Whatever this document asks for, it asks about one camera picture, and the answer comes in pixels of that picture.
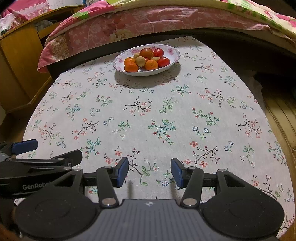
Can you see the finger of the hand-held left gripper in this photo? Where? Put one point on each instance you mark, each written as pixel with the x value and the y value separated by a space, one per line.
pixel 57 157
pixel 25 146

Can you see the pink lace cloth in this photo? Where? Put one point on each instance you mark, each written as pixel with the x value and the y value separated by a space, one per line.
pixel 27 9

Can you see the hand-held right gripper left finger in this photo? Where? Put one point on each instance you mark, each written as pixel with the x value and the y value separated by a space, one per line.
pixel 122 172

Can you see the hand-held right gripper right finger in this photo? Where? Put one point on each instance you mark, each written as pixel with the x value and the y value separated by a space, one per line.
pixel 177 172

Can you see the pink floral bedsheet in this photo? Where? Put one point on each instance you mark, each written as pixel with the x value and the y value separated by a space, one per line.
pixel 104 25

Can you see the wrinkled orange mandarin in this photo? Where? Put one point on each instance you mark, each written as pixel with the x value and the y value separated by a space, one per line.
pixel 129 61

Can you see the large red tomato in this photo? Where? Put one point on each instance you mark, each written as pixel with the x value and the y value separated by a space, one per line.
pixel 146 52

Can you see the floral tablecloth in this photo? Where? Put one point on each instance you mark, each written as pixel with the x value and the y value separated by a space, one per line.
pixel 161 104

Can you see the green pink floral quilt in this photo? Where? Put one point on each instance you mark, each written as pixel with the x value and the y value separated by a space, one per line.
pixel 266 18

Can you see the white floral rimmed plate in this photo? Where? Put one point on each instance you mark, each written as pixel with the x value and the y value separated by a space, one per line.
pixel 148 72

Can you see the small orange mandarin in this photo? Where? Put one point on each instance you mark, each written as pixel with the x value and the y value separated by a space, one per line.
pixel 151 65

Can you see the wooden cabinet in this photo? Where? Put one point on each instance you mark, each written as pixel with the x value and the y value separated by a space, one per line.
pixel 16 58

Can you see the dented yellow longan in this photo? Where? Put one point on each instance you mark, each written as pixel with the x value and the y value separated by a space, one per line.
pixel 156 58

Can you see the smooth orange mandarin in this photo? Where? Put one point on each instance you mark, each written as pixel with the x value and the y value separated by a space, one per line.
pixel 131 68

